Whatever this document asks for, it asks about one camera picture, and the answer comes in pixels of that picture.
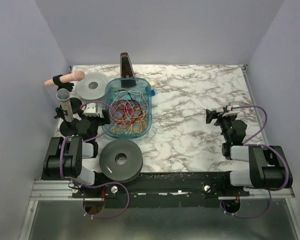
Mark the dark grey cable spool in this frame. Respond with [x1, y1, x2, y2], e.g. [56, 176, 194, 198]
[99, 139, 143, 183]

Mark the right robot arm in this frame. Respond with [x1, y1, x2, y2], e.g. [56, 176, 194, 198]
[205, 105, 293, 191]

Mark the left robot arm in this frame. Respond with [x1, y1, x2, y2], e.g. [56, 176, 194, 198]
[42, 109, 111, 186]

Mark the black microphone stand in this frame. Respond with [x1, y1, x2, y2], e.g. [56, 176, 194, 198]
[54, 106, 79, 137]
[52, 74, 82, 114]

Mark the blue transparent plastic bin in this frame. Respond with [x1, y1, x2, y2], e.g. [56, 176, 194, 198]
[102, 77, 152, 139]

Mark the silver microphone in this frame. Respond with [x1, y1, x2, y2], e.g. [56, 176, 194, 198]
[56, 88, 74, 123]

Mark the pink microphone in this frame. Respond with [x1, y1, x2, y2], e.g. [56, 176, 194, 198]
[44, 70, 86, 87]

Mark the brown metronome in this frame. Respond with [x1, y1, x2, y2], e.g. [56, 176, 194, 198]
[120, 52, 135, 79]

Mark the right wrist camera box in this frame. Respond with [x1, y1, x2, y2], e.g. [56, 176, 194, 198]
[222, 104, 241, 117]

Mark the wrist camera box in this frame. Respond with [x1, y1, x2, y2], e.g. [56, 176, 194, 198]
[83, 102, 100, 117]
[222, 104, 241, 117]

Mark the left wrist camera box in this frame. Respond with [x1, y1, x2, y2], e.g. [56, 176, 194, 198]
[83, 102, 100, 117]

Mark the tangled coloured wires bundle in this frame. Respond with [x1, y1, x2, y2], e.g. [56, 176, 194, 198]
[105, 87, 151, 135]

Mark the white cable spool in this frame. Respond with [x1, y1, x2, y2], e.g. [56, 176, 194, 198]
[76, 72, 110, 100]

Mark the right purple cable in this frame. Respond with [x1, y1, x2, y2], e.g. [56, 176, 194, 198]
[219, 104, 291, 219]

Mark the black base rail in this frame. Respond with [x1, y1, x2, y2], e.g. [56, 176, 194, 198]
[72, 171, 249, 209]

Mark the aluminium rail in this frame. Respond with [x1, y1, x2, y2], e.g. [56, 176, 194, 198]
[30, 180, 73, 201]

